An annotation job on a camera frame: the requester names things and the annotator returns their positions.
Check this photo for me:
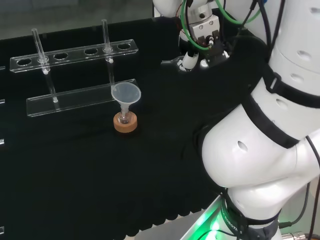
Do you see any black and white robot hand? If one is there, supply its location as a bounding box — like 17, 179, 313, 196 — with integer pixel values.
177, 14, 235, 74

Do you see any clear glass weighing funnel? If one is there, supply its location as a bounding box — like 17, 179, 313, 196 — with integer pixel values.
160, 55, 187, 74

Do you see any translucent plastic funnel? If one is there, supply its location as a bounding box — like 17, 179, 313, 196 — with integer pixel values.
110, 82, 142, 116

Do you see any clear acrylic funnel stand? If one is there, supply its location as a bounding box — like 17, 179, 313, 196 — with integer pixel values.
9, 19, 140, 119

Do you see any small round-bottom glass flask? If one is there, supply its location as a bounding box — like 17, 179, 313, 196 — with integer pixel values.
117, 109, 134, 125

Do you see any black bench cloth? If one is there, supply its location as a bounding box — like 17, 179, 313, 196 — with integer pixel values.
0, 15, 320, 239

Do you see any pale board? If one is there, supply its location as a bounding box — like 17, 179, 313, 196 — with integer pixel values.
133, 198, 227, 240

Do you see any cork ring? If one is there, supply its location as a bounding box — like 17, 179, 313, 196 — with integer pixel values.
112, 111, 139, 135

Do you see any black cable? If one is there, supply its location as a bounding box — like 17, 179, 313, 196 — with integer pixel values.
279, 134, 320, 240

